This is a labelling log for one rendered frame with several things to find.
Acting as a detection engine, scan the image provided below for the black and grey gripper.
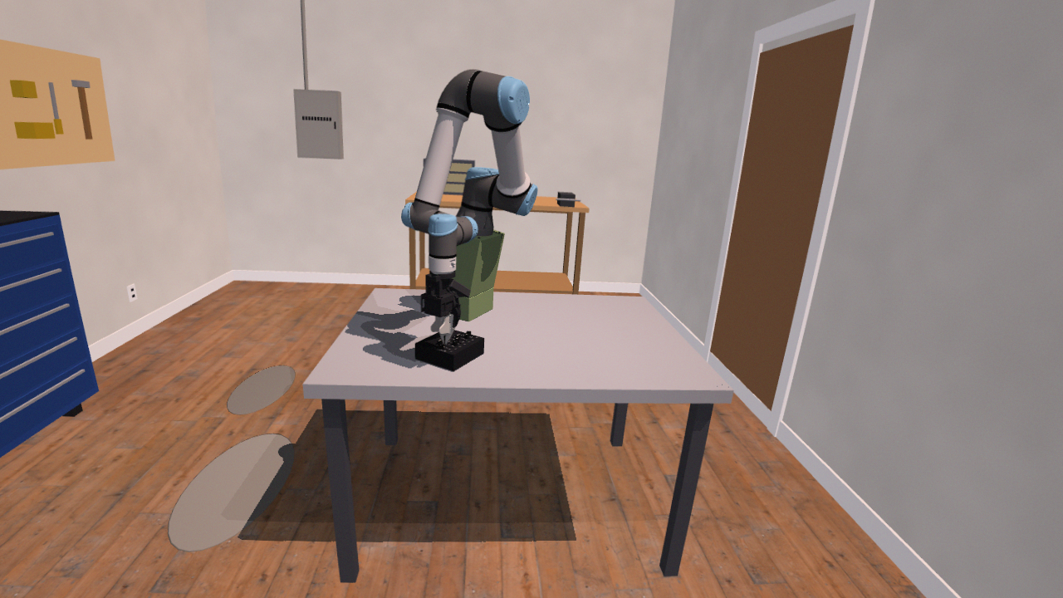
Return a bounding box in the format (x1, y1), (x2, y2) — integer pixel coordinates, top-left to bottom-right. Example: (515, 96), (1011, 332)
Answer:
(421, 271), (461, 345)

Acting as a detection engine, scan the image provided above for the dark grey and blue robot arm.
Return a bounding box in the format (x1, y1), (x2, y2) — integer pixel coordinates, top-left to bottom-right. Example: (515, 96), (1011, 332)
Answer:
(401, 69), (538, 275)

